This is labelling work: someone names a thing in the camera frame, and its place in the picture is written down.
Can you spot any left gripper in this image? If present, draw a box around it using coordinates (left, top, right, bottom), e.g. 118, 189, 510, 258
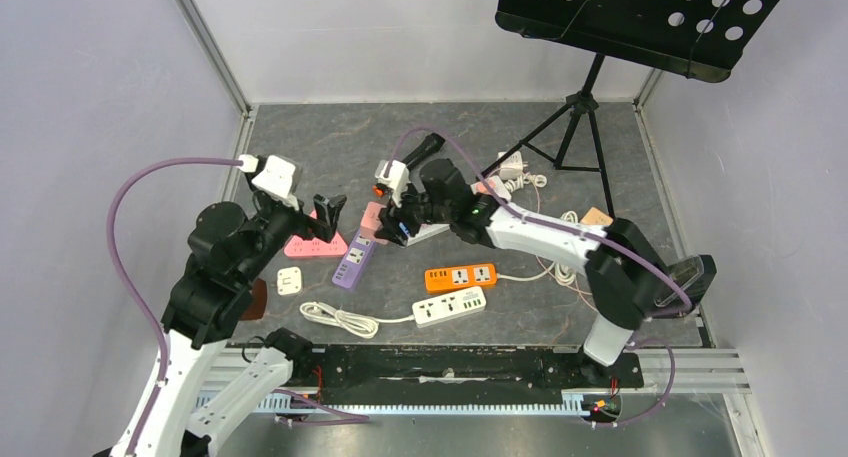
237, 190, 348, 283

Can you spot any pink cube socket adapter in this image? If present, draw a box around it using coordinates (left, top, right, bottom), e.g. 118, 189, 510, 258
360, 201, 388, 245

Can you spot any tan cube socket adapter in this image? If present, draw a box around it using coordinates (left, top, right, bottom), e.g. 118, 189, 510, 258
580, 207, 614, 226

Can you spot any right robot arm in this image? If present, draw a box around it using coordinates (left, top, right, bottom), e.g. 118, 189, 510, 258
374, 158, 695, 385

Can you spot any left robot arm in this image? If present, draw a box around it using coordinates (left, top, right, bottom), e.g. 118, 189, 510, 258
102, 191, 347, 456

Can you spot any white multicolour power strip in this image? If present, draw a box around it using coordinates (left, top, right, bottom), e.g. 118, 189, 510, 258
405, 180, 511, 247

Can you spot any purple power strip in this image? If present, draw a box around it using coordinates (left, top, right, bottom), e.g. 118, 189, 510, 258
332, 230, 377, 291

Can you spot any pink triangular socket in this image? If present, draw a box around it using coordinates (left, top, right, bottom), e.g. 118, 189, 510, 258
283, 232, 348, 259

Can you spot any orange power strip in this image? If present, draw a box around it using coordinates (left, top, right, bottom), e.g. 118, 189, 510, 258
424, 263, 498, 294

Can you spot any white square adapter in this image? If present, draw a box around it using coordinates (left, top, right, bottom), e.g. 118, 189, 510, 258
276, 266, 303, 296

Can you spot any white small power strip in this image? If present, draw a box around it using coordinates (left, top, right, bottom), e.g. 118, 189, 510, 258
412, 286, 487, 328

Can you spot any black microphone orange end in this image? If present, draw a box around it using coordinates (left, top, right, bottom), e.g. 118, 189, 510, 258
373, 133, 445, 198

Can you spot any left metronome brown base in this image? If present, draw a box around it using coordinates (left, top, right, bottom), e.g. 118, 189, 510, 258
239, 278, 268, 321

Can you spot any white cube socket adapter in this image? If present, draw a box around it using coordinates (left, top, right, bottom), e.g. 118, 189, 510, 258
497, 151, 526, 181

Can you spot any black music stand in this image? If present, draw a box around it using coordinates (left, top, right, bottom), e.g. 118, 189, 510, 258
495, 0, 780, 215

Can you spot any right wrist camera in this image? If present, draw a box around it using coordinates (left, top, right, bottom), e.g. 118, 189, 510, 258
373, 160, 409, 207

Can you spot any white cord small strip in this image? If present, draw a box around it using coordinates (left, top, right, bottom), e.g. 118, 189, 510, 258
299, 302, 415, 339

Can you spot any thin pink usb cable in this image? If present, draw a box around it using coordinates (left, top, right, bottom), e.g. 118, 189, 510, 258
529, 188, 598, 310

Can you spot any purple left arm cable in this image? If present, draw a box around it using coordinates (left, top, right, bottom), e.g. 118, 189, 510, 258
105, 157, 372, 457

